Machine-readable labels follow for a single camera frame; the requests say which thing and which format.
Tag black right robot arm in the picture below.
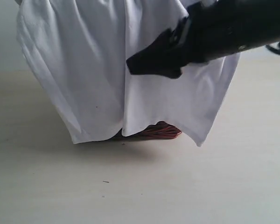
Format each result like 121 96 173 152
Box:
126 0 280 79

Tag dark red wicker basket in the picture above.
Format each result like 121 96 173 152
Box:
111 121 182 140

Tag white t-shirt red lettering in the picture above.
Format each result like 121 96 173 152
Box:
17 0 240 146

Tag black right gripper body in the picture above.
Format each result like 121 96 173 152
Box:
169 0 245 64

